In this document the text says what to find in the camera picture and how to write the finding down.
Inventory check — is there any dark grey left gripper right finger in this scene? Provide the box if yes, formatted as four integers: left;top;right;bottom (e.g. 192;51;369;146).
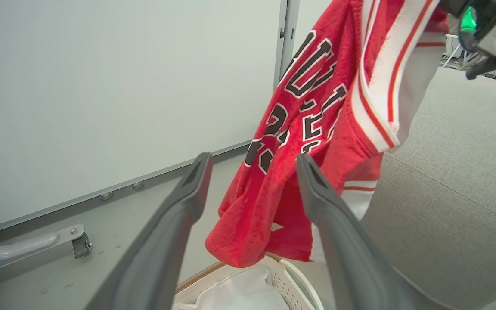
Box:
296;154;446;310

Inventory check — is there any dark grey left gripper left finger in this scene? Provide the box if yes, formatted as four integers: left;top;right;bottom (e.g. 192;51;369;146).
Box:
85;152;213;310

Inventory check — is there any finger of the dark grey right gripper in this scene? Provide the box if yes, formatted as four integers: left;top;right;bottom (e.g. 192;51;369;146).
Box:
440;0;469;17
465;55;496;81

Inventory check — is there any red basketball jersey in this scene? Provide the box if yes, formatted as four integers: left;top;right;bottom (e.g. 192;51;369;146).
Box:
205;0;450;268

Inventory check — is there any white perforated laundry basket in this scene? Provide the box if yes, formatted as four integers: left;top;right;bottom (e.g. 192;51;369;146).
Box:
173;253;324;310

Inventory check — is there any white cloth in basket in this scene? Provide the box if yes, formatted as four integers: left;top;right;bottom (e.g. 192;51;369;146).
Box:
178;266;290;310

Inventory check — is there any metal caster wheel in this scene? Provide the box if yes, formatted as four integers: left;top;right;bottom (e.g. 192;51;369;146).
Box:
71;232;93;259

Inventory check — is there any grey fabric sofa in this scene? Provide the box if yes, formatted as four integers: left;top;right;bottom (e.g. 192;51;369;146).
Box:
361;67;496;310

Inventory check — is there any grey whiteboard stand foot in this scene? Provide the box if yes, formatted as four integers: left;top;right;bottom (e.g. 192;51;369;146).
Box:
0;215;86;273

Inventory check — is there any large white whiteboard panel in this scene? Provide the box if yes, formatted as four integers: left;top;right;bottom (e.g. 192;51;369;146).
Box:
0;0;301;234

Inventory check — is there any white cables and clutter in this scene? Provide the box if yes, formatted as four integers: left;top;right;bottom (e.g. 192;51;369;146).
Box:
440;34;496;89

